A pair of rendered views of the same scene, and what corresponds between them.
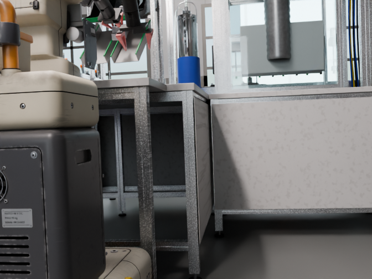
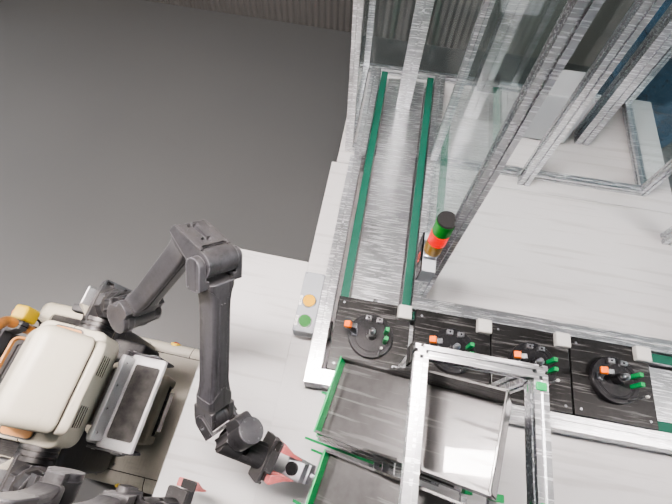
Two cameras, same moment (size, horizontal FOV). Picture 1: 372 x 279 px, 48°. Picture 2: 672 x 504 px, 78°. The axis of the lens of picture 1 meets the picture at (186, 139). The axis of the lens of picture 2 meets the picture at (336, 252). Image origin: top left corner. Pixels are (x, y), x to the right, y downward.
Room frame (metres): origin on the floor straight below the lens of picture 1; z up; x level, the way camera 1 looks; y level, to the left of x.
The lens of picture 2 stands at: (2.02, 0.31, 2.26)
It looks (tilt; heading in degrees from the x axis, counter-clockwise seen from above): 63 degrees down; 90
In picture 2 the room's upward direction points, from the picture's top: 2 degrees clockwise
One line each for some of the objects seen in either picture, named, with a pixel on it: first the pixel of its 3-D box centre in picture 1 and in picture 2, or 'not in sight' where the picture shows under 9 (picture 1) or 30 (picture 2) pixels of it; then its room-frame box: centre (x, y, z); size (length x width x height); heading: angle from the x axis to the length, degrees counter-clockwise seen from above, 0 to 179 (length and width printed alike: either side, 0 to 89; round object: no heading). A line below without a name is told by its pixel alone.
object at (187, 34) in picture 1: (187, 30); not in sight; (2.85, -0.04, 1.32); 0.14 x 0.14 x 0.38
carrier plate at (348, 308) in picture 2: not in sight; (370, 337); (2.14, 0.66, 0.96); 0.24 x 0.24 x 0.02; 82
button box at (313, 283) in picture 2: not in sight; (309, 304); (1.94, 0.78, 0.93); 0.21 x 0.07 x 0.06; 82
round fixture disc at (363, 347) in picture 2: not in sight; (370, 336); (2.14, 0.66, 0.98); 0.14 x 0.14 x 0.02
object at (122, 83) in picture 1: (72, 93); (300, 390); (1.93, 0.51, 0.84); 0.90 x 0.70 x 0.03; 81
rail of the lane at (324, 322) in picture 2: not in sight; (337, 259); (2.03, 0.96, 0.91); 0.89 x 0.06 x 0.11; 82
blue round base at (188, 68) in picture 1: (189, 78); not in sight; (2.85, -0.04, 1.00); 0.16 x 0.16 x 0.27
